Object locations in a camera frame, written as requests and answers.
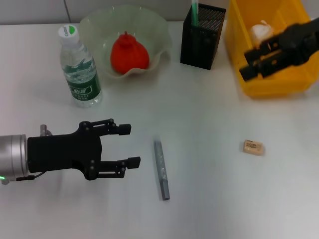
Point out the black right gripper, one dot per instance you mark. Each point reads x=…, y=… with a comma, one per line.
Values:
x=301, y=42

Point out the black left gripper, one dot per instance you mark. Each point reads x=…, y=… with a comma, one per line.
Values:
x=64, y=152

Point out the white paper ball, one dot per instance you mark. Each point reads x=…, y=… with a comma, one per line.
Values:
x=259, y=32

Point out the grey metal bar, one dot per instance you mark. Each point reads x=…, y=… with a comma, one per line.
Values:
x=161, y=169

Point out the mint green pen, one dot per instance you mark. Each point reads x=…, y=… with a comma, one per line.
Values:
x=195, y=15

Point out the clear water bottle green label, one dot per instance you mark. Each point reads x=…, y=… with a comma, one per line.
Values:
x=79, y=74

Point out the beige eraser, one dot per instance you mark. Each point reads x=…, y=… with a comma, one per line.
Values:
x=253, y=147

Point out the red pear-shaped fruit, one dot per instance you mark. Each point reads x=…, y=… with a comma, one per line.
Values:
x=129, y=54

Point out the black mesh pen holder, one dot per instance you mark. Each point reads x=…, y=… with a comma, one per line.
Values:
x=199, y=47

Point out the pale green glass fruit plate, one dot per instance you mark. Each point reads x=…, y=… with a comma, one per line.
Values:
x=94, y=30

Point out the yellow plastic bin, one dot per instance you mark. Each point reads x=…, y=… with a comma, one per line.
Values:
x=239, y=30

